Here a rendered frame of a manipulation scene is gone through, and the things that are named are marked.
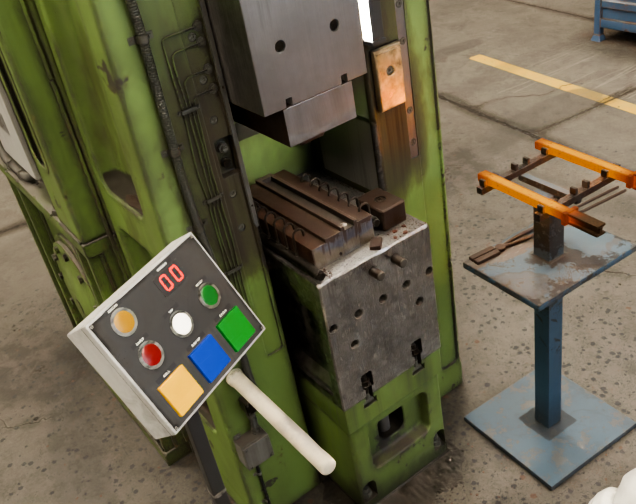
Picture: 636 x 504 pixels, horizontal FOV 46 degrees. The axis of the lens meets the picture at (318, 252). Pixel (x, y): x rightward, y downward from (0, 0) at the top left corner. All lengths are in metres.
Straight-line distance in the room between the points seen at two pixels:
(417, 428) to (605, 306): 1.07
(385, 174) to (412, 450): 0.90
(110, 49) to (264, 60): 0.32
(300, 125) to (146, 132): 0.35
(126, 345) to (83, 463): 1.53
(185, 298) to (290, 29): 0.62
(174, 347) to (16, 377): 2.05
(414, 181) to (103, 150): 0.90
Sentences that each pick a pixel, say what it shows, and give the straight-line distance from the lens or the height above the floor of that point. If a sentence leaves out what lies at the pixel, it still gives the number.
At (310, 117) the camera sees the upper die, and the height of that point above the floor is 1.32.
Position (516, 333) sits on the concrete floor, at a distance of 3.09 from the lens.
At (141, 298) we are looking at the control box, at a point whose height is 1.17.
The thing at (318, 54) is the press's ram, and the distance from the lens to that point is 1.76.
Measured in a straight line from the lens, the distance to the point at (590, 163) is 2.19.
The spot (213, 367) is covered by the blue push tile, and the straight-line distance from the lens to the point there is 1.60.
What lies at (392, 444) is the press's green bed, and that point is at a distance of 2.49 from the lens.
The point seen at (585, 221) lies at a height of 0.98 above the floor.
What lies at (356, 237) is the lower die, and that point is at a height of 0.95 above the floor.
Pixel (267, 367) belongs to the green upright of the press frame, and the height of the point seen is 0.58.
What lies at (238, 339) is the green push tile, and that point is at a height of 0.99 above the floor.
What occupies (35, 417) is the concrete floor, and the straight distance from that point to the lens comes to 3.31.
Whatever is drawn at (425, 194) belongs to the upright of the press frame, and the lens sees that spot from 2.33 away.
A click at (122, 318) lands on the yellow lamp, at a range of 1.51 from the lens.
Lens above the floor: 2.01
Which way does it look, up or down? 33 degrees down
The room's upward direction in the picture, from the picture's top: 11 degrees counter-clockwise
